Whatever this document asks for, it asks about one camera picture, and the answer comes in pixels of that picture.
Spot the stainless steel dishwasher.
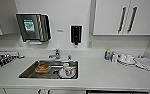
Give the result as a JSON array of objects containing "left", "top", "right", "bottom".
[{"left": 85, "top": 88, "right": 150, "bottom": 94}]

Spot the small sink soap pump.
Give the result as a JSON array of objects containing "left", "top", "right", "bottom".
[{"left": 67, "top": 54, "right": 73, "bottom": 62}]

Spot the chrome sink faucet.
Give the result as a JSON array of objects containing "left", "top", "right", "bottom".
[{"left": 47, "top": 48, "right": 63, "bottom": 61}]

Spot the orange item in sink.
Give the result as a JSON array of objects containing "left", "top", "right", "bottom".
[{"left": 34, "top": 63, "right": 52, "bottom": 74}]

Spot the small white bottle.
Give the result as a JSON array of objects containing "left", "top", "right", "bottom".
[{"left": 110, "top": 53, "right": 117, "bottom": 63}]

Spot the white lower cabinet door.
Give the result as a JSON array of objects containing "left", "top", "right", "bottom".
[
  {"left": 44, "top": 87, "right": 87, "bottom": 94},
  {"left": 4, "top": 87, "right": 46, "bottom": 94}
]

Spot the steel paper towel dispenser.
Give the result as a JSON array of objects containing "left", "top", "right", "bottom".
[{"left": 15, "top": 12, "right": 53, "bottom": 45}]

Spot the stainless steel sink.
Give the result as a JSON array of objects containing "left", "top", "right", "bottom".
[{"left": 18, "top": 59, "right": 81, "bottom": 81}]

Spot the dish drying rack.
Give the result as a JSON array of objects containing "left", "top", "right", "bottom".
[{"left": 0, "top": 50, "right": 26, "bottom": 72}]

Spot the black wall soap dispenser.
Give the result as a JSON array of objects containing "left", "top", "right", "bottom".
[{"left": 69, "top": 24, "right": 83, "bottom": 47}]

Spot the white wall outlet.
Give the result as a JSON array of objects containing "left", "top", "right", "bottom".
[{"left": 87, "top": 40, "right": 93, "bottom": 49}]

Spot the small wall label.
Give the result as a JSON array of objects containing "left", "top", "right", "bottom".
[{"left": 56, "top": 28, "right": 64, "bottom": 33}]

